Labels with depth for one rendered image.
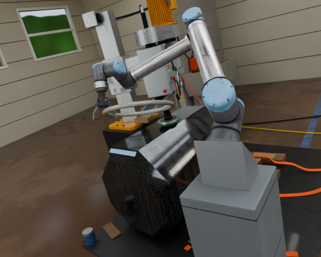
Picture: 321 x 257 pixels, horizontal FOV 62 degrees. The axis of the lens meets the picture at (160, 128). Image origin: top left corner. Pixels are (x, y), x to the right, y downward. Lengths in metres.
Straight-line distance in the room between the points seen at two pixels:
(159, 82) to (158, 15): 0.88
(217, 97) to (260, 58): 5.99
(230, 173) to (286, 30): 5.84
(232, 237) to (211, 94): 0.70
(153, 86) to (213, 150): 1.15
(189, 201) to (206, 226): 0.15
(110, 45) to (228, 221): 2.37
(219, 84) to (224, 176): 0.46
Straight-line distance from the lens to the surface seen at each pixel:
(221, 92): 1.26
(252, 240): 1.41
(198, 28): 1.61
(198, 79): 5.36
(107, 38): 3.20
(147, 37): 2.28
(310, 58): 7.02
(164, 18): 2.95
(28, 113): 8.49
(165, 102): 1.67
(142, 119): 3.11
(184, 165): 2.21
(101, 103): 1.75
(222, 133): 1.36
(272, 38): 7.08
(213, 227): 1.47
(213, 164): 1.40
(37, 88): 8.68
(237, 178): 1.39
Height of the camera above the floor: 1.64
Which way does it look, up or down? 18 degrees down
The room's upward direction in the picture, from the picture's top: 14 degrees counter-clockwise
